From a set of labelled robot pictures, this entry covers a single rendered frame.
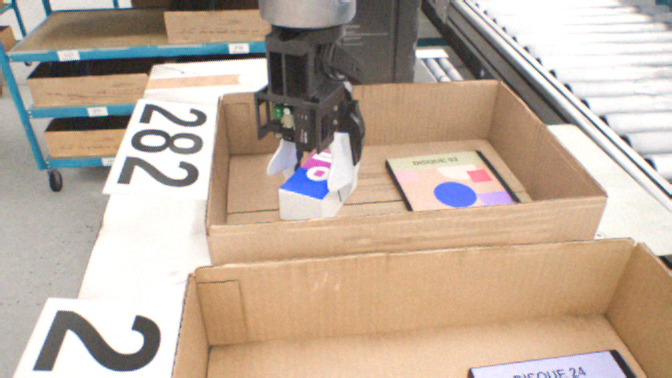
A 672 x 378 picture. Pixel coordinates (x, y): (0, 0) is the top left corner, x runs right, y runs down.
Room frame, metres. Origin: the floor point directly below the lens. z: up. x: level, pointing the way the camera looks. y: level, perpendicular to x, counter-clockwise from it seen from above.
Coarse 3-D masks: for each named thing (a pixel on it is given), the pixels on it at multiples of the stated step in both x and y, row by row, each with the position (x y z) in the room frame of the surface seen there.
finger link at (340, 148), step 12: (336, 132) 0.52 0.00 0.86; (336, 144) 0.49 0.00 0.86; (348, 144) 0.50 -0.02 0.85; (336, 156) 0.49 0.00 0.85; (348, 156) 0.50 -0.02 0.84; (336, 168) 0.48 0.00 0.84; (348, 168) 0.50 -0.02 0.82; (336, 180) 0.48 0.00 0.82; (348, 180) 0.50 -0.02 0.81; (348, 192) 0.50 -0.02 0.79
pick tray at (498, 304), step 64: (384, 256) 0.33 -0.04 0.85; (448, 256) 0.33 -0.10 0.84; (512, 256) 0.34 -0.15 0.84; (576, 256) 0.34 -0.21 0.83; (640, 256) 0.34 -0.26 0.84; (192, 320) 0.28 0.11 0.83; (256, 320) 0.32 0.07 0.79; (320, 320) 0.32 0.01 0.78; (384, 320) 0.33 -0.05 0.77; (448, 320) 0.33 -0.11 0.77; (512, 320) 0.34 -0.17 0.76; (576, 320) 0.34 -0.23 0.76; (640, 320) 0.31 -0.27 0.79
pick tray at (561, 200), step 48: (240, 96) 0.64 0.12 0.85; (384, 96) 0.67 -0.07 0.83; (432, 96) 0.68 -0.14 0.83; (480, 96) 0.68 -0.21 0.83; (240, 144) 0.64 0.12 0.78; (384, 144) 0.67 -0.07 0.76; (432, 144) 0.67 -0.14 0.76; (480, 144) 0.67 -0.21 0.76; (528, 144) 0.58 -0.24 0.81; (240, 192) 0.55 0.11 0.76; (384, 192) 0.55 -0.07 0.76; (528, 192) 0.55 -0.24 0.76; (576, 192) 0.46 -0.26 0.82; (240, 240) 0.37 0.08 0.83; (288, 240) 0.37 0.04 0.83; (336, 240) 0.38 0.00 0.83; (384, 240) 0.38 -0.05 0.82; (432, 240) 0.39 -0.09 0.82; (480, 240) 0.39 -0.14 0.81; (528, 240) 0.40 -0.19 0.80
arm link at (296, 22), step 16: (272, 0) 0.48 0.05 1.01; (288, 0) 0.47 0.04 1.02; (304, 0) 0.47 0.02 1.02; (320, 0) 0.47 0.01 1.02; (336, 0) 0.47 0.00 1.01; (352, 0) 0.49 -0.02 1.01; (272, 16) 0.48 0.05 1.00; (288, 16) 0.47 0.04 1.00; (304, 16) 0.47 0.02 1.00; (320, 16) 0.47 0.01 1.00; (336, 16) 0.47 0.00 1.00; (352, 16) 0.50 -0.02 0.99
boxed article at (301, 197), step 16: (320, 160) 0.56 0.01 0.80; (304, 176) 0.52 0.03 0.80; (320, 176) 0.52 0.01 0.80; (288, 192) 0.49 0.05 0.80; (304, 192) 0.49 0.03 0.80; (320, 192) 0.49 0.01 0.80; (336, 192) 0.51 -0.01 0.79; (288, 208) 0.49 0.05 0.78; (304, 208) 0.48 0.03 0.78; (320, 208) 0.47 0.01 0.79; (336, 208) 0.51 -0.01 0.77
